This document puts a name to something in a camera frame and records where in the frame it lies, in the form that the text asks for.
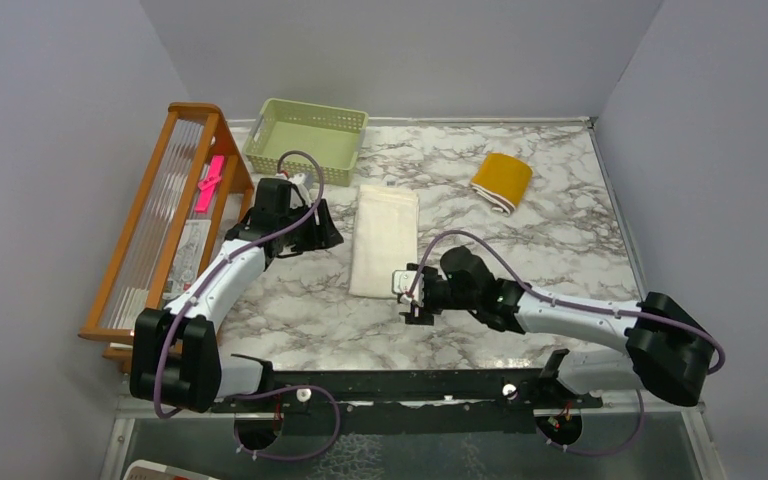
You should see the pink plastic clip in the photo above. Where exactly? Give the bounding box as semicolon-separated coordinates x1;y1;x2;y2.
193;155;225;214

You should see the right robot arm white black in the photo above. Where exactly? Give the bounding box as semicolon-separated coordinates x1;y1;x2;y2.
391;247;716;407

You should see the green plastic basket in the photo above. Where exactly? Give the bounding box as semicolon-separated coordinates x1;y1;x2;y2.
243;98;369;187

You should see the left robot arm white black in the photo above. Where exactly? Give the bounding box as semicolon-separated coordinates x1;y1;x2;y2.
129;172;343;412

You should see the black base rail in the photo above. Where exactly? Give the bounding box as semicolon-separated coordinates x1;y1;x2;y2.
212;368;603;436

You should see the yellow folded towel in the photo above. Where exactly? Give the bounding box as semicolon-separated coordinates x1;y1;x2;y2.
469;153;533;215

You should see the wooden rack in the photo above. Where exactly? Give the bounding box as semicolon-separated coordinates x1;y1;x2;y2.
79;102;254;373

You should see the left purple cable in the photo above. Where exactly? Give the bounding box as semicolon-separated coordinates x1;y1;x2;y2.
152;150;326;420

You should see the white towel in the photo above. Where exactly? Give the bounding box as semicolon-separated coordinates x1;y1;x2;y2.
349;185;419;298

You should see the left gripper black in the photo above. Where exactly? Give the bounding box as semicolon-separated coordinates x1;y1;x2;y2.
279;198;344;252

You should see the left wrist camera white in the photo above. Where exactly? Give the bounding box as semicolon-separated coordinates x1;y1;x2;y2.
275;171;314;209

